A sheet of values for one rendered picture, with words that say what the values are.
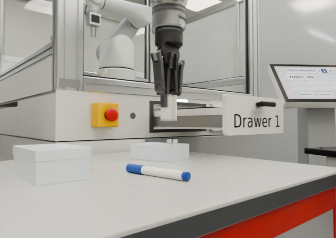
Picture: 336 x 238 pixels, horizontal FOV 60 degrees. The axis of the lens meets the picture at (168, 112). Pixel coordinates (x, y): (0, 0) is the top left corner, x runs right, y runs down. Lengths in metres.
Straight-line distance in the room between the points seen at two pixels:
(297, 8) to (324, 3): 0.21
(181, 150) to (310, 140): 1.19
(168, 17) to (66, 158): 0.45
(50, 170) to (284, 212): 0.36
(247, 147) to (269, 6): 1.69
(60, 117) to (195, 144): 0.55
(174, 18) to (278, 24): 2.06
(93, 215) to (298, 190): 0.32
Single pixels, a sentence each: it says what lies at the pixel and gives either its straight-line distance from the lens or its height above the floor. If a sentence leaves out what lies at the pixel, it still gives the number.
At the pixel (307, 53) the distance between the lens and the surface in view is 2.59.
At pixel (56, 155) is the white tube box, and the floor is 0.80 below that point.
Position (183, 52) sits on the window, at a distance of 1.18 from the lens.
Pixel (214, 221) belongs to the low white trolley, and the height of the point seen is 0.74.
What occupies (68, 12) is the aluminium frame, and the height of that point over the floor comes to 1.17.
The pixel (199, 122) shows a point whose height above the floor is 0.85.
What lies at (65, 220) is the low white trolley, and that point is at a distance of 0.31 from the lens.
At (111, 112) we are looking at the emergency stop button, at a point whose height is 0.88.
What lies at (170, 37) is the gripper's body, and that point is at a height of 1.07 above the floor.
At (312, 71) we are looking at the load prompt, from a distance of 1.90.
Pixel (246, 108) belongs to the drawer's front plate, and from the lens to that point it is 0.84.
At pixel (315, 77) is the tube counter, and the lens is 1.87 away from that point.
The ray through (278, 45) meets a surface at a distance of 2.72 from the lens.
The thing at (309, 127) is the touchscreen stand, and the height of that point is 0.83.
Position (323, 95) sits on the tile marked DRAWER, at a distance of 1.77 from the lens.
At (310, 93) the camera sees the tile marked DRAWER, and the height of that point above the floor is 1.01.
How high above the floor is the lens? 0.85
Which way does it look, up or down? 2 degrees up
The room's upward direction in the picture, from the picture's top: straight up
